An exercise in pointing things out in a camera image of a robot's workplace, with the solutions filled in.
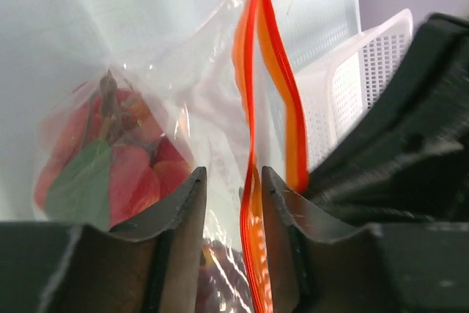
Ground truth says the clear zip top bag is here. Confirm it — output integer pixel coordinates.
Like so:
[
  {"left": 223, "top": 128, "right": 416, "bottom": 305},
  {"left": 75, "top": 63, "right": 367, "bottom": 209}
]
[{"left": 32, "top": 0, "right": 312, "bottom": 313}]

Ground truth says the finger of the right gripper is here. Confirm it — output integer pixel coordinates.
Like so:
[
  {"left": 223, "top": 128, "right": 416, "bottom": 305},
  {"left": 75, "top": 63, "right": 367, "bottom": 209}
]
[{"left": 303, "top": 13, "right": 468, "bottom": 224}]

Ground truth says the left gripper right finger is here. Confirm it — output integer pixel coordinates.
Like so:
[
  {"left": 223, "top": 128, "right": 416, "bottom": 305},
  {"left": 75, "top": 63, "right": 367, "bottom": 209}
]
[{"left": 262, "top": 167, "right": 468, "bottom": 312}]

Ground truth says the white perforated plastic basket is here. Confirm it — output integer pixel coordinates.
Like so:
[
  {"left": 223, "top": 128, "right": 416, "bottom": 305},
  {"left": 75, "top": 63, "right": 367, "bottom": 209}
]
[{"left": 295, "top": 9, "right": 413, "bottom": 169}]

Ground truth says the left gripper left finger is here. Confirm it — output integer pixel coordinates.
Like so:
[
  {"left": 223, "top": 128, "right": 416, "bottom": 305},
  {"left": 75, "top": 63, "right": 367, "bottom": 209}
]
[{"left": 1, "top": 167, "right": 207, "bottom": 312}]

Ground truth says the fake red strawberries bunch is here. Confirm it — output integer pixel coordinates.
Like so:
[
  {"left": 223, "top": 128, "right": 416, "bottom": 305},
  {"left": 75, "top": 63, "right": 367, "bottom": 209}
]
[{"left": 32, "top": 71, "right": 195, "bottom": 231}]

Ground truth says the fake red apple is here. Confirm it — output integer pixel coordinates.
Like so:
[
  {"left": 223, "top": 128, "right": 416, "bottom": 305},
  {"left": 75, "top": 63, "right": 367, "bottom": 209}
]
[{"left": 194, "top": 239, "right": 254, "bottom": 313}]

